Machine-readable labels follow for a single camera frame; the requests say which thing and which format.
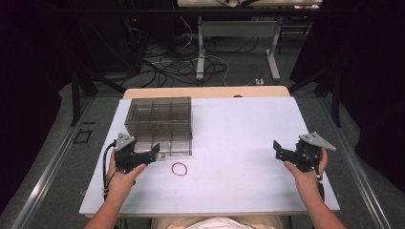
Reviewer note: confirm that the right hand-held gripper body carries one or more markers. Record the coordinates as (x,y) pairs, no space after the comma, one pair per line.
(309,152)

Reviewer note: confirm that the smoky transparent drawer box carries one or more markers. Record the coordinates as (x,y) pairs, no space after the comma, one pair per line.
(160,125)

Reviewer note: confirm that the person's right hand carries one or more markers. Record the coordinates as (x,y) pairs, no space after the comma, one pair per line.
(305,179)

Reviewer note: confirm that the person's lap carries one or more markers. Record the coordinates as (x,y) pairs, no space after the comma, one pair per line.
(219,223)

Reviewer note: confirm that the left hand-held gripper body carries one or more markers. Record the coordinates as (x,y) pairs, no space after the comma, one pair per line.
(129,156)

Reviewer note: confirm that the white metal desk frame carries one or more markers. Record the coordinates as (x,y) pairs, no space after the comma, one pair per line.
(200,54)

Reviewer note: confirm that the red rubber band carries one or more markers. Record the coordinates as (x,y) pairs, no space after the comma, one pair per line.
(173,171)

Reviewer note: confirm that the black metal stand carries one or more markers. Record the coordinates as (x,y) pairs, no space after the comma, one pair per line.
(75,95)
(336,92)

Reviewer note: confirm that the aluminium floor rail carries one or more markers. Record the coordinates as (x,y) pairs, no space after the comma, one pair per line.
(47,171)
(359,171)

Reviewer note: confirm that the person's left hand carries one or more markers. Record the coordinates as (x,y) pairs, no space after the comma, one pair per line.
(122,179)

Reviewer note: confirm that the white power strip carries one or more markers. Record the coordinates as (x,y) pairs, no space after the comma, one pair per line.
(259,81)

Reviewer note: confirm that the white table sheet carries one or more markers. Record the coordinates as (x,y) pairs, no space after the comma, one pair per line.
(235,152)

